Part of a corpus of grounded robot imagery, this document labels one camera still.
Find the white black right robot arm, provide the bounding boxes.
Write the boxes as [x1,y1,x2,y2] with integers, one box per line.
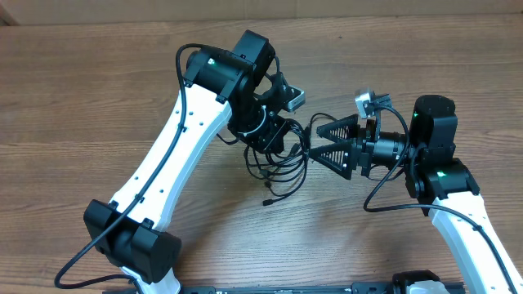
[310,92,522,293]

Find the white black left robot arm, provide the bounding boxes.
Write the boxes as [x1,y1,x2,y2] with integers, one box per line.
[83,30,293,293]

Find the thin black cable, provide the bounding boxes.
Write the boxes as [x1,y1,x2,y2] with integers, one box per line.
[308,112,340,140]

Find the thick black cable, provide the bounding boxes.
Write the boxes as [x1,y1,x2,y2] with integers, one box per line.
[243,118,311,207]

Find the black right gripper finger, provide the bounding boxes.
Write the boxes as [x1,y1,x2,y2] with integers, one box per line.
[316,114,360,141]
[309,140,360,180]

